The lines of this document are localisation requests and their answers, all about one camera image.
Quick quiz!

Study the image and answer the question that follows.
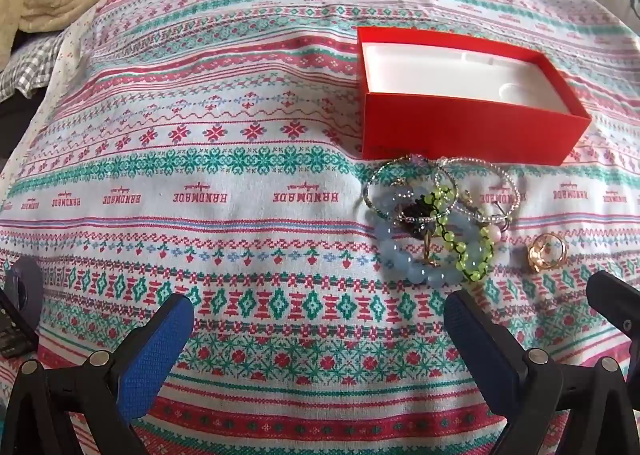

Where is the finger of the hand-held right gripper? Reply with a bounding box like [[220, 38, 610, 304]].
[[585, 270, 640, 336]]

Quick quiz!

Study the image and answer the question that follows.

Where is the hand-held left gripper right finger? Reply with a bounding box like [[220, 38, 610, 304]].
[[444, 290, 640, 455]]

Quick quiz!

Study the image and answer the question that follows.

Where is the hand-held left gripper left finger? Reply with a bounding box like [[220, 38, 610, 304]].
[[0, 294, 195, 455]]

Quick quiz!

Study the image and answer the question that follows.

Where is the green bead bracelet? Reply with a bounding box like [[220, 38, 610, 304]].
[[429, 186, 497, 284]]

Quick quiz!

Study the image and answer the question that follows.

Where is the large gold ring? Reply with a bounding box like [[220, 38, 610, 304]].
[[526, 232, 569, 269]]

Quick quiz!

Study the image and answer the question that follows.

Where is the blue bead bracelet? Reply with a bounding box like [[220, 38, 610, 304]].
[[371, 186, 506, 290]]

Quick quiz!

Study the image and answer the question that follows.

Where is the silver bead bracelet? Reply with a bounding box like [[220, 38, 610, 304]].
[[362, 156, 442, 227], [434, 156, 522, 226]]

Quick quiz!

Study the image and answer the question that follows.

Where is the dark charm with cord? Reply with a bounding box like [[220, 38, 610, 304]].
[[396, 202, 437, 232]]

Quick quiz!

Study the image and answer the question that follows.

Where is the red cardboard box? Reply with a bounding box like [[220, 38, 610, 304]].
[[356, 26, 592, 167]]

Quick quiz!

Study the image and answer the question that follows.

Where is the black device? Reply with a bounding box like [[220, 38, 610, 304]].
[[0, 292, 40, 361]]

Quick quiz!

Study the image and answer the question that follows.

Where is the dark grey round object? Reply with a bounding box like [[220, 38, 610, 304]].
[[4, 257, 45, 331]]

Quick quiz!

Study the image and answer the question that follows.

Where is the patterned knit-print blanket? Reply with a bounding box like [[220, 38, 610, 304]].
[[0, 0, 640, 455]]

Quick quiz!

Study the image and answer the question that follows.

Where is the grey checked cloth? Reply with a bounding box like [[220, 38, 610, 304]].
[[0, 29, 67, 102]]

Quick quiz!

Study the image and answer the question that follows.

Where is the white floral sheet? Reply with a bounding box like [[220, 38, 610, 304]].
[[46, 0, 132, 103]]

